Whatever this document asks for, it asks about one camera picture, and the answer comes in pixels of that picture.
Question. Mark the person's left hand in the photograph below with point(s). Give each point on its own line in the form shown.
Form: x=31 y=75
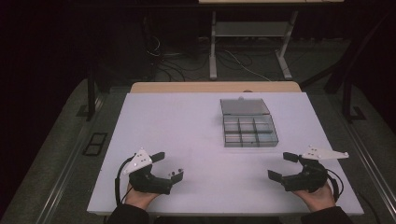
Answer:
x=140 y=199

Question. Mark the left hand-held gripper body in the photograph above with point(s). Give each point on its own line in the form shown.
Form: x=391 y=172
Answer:
x=146 y=180

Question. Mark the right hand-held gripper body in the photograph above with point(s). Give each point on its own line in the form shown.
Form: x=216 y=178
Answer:
x=306 y=179

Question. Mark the person's right hand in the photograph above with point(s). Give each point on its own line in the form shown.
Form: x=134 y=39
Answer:
x=317 y=199

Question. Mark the black metal stand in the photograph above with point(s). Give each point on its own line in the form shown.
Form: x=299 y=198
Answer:
x=91 y=93
x=350 y=77

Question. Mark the grey metal-frame desk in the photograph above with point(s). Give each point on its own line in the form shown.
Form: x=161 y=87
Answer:
x=249 y=29

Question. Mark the clear plastic compartment box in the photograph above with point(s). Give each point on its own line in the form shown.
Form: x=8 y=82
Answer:
x=249 y=124

